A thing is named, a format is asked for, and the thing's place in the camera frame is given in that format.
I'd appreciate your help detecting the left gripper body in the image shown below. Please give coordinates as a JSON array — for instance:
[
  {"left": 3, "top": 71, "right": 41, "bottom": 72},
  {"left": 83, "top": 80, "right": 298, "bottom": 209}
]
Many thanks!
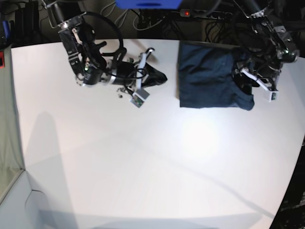
[{"left": 233, "top": 58, "right": 283, "bottom": 92}]

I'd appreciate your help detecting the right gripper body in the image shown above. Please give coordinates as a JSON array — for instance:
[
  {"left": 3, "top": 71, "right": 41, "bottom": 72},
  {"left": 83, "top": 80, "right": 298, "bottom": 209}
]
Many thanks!
[{"left": 112, "top": 47, "right": 155, "bottom": 95}]

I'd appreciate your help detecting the dark blue t-shirt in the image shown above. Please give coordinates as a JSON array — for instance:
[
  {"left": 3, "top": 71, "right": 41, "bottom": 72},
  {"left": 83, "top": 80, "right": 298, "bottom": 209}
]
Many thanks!
[{"left": 178, "top": 42, "right": 254, "bottom": 111}]

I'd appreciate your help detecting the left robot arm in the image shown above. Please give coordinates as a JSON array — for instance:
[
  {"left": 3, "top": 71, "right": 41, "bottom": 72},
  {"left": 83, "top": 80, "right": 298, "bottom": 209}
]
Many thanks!
[{"left": 234, "top": 0, "right": 300, "bottom": 94}]

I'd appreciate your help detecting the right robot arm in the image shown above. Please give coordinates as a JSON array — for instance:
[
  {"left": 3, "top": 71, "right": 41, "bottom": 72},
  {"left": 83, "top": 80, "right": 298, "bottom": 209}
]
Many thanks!
[{"left": 43, "top": 0, "right": 167, "bottom": 95}]

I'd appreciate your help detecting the blue plastic bin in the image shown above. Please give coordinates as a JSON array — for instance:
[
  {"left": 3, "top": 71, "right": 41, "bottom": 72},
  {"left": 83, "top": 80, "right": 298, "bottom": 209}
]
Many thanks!
[{"left": 115, "top": 0, "right": 182, "bottom": 10}]

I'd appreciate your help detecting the red box at edge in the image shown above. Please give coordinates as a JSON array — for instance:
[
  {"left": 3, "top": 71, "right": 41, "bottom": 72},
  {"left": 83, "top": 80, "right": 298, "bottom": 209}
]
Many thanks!
[{"left": 0, "top": 51, "right": 5, "bottom": 69}]

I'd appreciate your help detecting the green curtain panel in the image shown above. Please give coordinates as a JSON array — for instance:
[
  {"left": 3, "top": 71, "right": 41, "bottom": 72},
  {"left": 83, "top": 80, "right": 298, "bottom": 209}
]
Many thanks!
[{"left": 0, "top": 47, "right": 25, "bottom": 202}]

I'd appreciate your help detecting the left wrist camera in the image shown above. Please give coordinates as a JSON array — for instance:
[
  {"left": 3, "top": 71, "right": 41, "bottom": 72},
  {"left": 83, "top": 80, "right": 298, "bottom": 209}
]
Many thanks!
[{"left": 266, "top": 89, "right": 279, "bottom": 102}]

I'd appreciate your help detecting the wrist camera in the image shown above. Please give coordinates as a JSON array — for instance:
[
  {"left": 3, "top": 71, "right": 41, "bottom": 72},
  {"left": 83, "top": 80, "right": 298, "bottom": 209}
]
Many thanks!
[
  {"left": 266, "top": 89, "right": 279, "bottom": 102},
  {"left": 130, "top": 88, "right": 150, "bottom": 108}
]

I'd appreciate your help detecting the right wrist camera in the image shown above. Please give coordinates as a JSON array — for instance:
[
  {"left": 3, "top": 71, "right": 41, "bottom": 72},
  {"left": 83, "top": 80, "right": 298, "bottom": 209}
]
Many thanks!
[{"left": 130, "top": 88, "right": 150, "bottom": 108}]

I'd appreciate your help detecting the white looped cable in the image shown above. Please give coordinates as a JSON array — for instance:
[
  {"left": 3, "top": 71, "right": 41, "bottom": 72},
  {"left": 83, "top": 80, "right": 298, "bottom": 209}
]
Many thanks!
[{"left": 100, "top": 0, "right": 141, "bottom": 31}]

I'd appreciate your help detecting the black power strip red switch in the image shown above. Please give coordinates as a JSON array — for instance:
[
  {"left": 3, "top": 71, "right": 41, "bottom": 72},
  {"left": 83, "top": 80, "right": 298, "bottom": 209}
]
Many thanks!
[{"left": 179, "top": 9, "right": 233, "bottom": 20}]

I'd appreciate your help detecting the blue handled tool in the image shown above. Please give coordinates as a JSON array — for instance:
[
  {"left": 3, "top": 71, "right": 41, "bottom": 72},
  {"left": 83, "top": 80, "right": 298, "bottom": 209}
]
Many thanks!
[{"left": 2, "top": 20, "right": 11, "bottom": 40}]

